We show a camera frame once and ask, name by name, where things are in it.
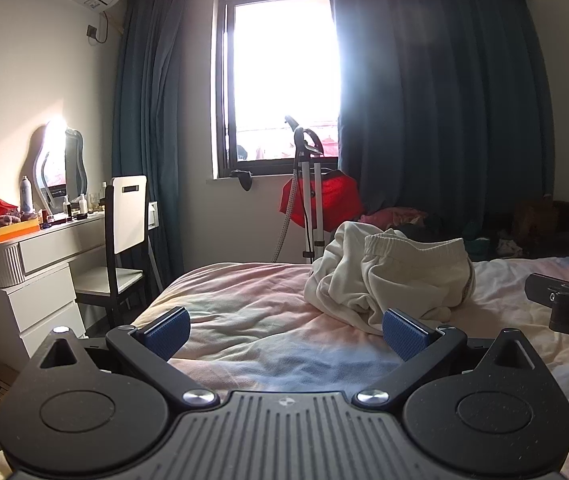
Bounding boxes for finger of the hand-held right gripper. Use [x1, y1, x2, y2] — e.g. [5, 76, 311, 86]
[524, 272, 569, 306]

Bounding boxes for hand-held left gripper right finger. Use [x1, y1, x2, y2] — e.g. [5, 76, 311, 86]
[355, 308, 554, 407]

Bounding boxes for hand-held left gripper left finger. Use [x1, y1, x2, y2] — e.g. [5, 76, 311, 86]
[29, 306, 218, 407]

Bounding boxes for cream sweatpants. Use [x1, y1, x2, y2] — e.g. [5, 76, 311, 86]
[361, 229, 476, 325]

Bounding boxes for white striped pants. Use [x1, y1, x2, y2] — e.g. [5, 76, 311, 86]
[304, 221, 386, 335]

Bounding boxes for pile of colourful clothes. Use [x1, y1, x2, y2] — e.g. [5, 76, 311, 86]
[359, 205, 490, 261]

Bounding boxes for brown cardboard box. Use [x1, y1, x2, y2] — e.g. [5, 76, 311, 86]
[511, 197, 560, 236]

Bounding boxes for pastel tie-dye bed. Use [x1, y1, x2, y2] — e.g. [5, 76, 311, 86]
[132, 255, 569, 480]

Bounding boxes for white and black chair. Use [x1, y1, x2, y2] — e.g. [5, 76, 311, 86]
[75, 175, 149, 328]

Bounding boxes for white dressing table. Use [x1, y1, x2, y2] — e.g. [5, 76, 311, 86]
[0, 208, 108, 361]

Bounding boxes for row of cosmetic bottles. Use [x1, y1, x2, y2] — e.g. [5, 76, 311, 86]
[39, 192, 105, 223]

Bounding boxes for red bag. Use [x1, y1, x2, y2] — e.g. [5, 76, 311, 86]
[279, 170, 364, 226]

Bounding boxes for black cloth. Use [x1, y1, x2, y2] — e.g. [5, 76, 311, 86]
[229, 169, 255, 192]

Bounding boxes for orange box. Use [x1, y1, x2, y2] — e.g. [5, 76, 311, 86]
[0, 217, 41, 245]

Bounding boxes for white spray bottle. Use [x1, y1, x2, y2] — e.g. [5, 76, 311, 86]
[20, 176, 35, 213]

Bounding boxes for wavy framed mirror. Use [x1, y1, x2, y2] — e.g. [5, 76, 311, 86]
[33, 121, 88, 213]

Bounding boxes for narrow blue curtain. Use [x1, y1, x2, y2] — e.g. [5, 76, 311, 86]
[112, 0, 188, 273]

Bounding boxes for wide blue curtain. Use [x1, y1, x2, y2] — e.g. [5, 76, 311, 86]
[325, 0, 555, 256]

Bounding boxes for window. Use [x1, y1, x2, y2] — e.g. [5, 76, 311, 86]
[214, 0, 340, 180]

